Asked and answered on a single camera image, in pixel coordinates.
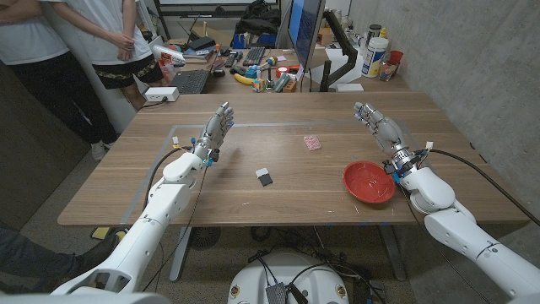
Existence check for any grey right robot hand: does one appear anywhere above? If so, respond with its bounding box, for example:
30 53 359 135
353 100 429 177

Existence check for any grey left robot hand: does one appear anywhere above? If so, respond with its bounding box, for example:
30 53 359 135
192 100 235 164

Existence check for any red bowl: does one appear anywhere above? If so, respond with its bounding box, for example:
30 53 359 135
342 160 397 204

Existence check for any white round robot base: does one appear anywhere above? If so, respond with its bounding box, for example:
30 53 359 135
227 252 350 304

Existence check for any black and white battery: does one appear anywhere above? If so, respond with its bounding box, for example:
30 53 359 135
255 167 273 187

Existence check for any black laptop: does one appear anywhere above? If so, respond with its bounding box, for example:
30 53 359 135
167 58 227 95

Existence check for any clear glass jar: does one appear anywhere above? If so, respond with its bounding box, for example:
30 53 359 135
378 58 400 82

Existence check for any white tub blue label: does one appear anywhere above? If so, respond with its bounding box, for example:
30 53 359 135
361 36 390 79

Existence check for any red cup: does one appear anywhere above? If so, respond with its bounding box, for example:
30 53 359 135
387 50 404 77

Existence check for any pink patterned packet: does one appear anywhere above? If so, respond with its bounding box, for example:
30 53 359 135
303 134 322 152

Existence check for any stack of books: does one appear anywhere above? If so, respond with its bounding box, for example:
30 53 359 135
181 45 217 64

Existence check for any black keyboard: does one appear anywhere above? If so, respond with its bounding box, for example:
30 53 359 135
242 46 267 67

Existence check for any white snack bag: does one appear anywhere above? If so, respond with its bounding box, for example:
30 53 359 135
151 44 186 67

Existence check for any white paper sheet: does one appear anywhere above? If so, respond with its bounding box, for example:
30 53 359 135
324 46 365 85

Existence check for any black flat device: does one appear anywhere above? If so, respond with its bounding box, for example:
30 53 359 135
187 36 217 52

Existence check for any round black floor fan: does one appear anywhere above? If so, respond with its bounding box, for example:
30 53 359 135
188 226 222 252

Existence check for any blue bin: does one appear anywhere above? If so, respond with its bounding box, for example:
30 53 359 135
231 32 278 50

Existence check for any cardboard box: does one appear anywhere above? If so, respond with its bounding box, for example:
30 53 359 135
316 26 335 46

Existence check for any grey table leg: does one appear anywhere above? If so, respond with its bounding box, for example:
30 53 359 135
169 226 193 283
378 223 407 282

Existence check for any black backpack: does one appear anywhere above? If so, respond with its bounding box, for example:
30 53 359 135
234 0 282 37

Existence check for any computer monitor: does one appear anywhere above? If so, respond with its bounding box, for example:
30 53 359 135
287 0 327 71

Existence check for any person in camouflage shorts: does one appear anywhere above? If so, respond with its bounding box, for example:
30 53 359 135
41 0 165 111

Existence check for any person in black trousers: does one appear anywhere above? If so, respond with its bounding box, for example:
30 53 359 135
0 0 120 161

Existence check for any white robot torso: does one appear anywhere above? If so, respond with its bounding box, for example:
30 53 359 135
0 292 172 304

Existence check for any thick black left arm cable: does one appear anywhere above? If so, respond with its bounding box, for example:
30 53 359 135
143 145 195 210

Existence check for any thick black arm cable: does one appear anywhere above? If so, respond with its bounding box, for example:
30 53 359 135
428 148 540 227
143 145 195 210

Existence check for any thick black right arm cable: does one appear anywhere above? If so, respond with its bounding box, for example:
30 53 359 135
428 148 540 227

